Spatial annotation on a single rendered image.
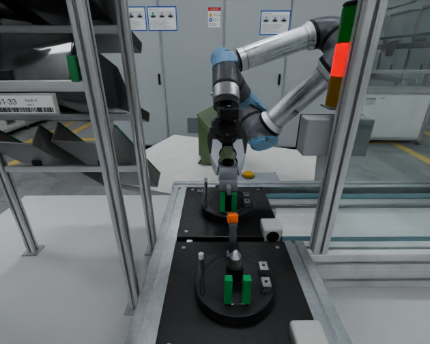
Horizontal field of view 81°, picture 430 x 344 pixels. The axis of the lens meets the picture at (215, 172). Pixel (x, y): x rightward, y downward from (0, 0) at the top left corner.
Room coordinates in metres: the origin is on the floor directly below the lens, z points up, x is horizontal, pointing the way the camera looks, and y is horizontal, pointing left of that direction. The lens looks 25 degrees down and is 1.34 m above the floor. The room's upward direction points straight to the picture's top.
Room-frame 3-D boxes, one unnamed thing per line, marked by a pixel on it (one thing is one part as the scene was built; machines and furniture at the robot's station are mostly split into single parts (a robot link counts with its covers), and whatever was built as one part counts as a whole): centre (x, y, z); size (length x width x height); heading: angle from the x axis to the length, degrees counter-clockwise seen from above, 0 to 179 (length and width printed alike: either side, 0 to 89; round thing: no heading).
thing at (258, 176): (0.79, -0.12, 0.93); 0.21 x 0.07 x 0.06; 90
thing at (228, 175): (0.56, -0.03, 1.07); 0.08 x 0.04 x 0.07; 1
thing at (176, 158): (1.15, -0.01, 0.84); 0.90 x 0.70 x 0.03; 68
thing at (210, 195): (0.57, -0.03, 0.98); 0.14 x 0.14 x 0.02
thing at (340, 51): (0.46, -0.22, 1.33); 0.05 x 0.05 x 0.05
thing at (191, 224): (0.57, -0.03, 0.96); 0.24 x 0.24 x 0.02; 0
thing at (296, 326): (0.32, -0.03, 1.01); 0.24 x 0.24 x 0.13; 0
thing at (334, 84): (0.46, -0.22, 1.28); 0.05 x 0.05 x 0.05
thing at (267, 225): (0.48, -0.13, 0.97); 0.05 x 0.05 x 0.04; 0
